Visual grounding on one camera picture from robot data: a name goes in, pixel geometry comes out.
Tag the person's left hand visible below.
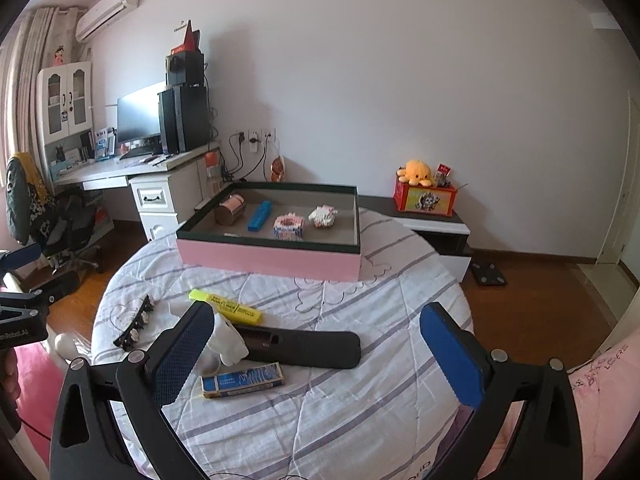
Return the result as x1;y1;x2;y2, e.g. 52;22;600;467
0;347;22;433

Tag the black power cable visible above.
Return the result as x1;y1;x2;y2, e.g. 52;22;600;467
227;132;251;181

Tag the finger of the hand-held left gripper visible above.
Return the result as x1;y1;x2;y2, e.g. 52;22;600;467
0;242;43;281
0;270;81;318

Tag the black floor scale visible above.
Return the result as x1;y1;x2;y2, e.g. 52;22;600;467
469;259;508;287

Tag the white figurine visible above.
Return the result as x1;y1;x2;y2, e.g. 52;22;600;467
200;310;249;366

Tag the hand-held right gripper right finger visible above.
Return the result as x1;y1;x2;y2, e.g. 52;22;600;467
419;302;583;480

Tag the rose gold can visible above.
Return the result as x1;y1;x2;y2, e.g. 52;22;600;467
215;194;248;226

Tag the pink ring block toy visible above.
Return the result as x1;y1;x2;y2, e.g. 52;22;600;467
273;214;307;242

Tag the white desk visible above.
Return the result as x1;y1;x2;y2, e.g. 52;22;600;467
50;142;223;241

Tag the white door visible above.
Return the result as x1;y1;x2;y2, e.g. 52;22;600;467
597;90;631;266

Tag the pink cardboard box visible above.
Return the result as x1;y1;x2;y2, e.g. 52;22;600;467
176;181;362;282

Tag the blue textured bar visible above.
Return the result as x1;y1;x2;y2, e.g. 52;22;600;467
247;201;273;232

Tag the pink fleece cloth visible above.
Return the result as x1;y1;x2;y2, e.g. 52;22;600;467
15;345;66;461

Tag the black office chair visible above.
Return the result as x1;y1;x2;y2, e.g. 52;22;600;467
30;187;108;276

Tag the orange capped bottle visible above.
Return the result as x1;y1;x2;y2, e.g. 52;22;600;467
204;152;222;193

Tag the black hair clip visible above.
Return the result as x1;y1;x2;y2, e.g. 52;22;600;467
114;295;153;351

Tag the white pink block toy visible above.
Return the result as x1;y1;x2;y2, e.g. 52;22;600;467
308;204;338;228

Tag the orange octopus plush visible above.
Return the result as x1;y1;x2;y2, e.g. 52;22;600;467
396;160;433;185

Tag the red printed box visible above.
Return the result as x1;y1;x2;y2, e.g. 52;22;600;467
392;177;458;218

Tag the black computer monitor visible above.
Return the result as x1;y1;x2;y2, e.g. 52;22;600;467
116;81;166;148

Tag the black textured remote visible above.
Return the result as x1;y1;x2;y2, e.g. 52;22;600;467
232;323;362;370

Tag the white glass-door cabinet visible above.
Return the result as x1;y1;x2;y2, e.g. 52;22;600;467
36;61;96;171

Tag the yellow highlighter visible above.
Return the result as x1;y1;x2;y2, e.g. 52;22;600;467
188;288;263;325

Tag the black computer tower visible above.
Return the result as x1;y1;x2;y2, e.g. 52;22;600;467
157;82;211;155

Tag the striped white quilt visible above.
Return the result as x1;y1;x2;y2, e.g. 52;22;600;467
91;205;475;480

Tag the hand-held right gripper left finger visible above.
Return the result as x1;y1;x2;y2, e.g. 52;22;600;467
49;301;216;480

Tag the blue cigarette box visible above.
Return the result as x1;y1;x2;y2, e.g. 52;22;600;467
201;362;286;400

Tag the red triangular card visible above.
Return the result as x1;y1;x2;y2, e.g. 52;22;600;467
181;20;202;52

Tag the dark jacket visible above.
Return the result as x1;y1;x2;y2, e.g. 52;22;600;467
5;152;56;246

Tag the white air conditioner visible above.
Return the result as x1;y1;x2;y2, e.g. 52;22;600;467
75;0;142;43

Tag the blue white box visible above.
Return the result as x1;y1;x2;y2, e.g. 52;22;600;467
94;127;116;161

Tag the beige curtain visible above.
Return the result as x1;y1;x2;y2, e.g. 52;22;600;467
0;6;81;241

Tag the pink blanket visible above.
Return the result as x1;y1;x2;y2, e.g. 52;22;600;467
567;305;640;461

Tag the white wall socket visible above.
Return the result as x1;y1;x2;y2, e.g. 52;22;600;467
245;129;277;152

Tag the black speaker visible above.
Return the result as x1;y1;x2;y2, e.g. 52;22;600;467
165;51;206;86

